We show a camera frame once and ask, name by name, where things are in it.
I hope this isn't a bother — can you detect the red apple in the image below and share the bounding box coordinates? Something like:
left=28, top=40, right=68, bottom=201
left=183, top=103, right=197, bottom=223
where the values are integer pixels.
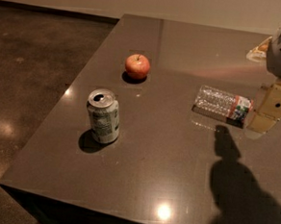
left=124, top=54, right=150, bottom=80

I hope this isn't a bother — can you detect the clear plastic water bottle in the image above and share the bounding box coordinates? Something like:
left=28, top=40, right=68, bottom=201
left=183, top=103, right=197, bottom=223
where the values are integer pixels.
left=192, top=86, right=253, bottom=126

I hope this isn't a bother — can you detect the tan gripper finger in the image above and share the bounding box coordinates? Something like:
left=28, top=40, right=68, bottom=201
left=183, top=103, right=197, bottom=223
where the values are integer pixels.
left=245, top=37, right=272, bottom=62
left=246, top=79, right=281, bottom=134

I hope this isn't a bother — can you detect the silver 7up can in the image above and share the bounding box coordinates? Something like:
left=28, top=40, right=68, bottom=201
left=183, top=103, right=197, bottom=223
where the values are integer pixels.
left=87, top=88, right=119, bottom=144

